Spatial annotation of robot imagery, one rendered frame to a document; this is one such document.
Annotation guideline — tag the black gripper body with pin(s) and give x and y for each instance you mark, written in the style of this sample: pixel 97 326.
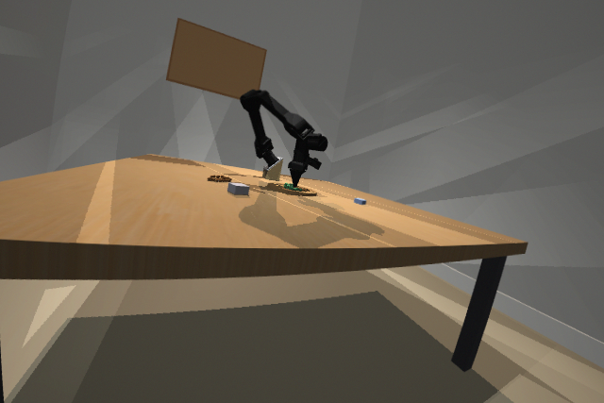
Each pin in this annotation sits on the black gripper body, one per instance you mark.
pixel 299 160

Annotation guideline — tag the white cube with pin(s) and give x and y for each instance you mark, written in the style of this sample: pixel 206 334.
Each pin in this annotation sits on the white cube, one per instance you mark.
pixel 238 188

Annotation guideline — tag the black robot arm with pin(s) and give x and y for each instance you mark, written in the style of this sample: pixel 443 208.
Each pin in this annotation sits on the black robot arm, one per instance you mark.
pixel 293 123

